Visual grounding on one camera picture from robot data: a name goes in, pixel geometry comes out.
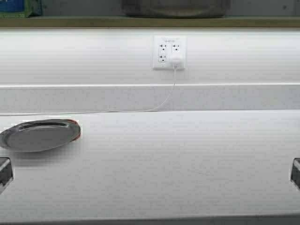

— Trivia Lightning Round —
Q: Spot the round silver metal plate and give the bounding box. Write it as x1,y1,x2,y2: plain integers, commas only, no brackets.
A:
0,119,81,152

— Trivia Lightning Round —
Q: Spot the blue green box in cabinet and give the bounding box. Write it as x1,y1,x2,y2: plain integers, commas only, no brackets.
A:
0,0,42,19

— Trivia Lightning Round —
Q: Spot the white charging cable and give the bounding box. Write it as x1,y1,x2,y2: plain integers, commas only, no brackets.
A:
0,67,178,117

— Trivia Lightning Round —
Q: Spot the white plug adapter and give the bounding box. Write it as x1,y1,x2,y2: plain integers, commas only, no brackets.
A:
169,55,185,70

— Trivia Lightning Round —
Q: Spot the large dark grey pot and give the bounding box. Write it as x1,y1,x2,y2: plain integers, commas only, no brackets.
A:
121,0,231,19

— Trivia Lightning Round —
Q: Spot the white wall power outlet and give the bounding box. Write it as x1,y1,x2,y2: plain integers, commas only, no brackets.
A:
153,36,187,70

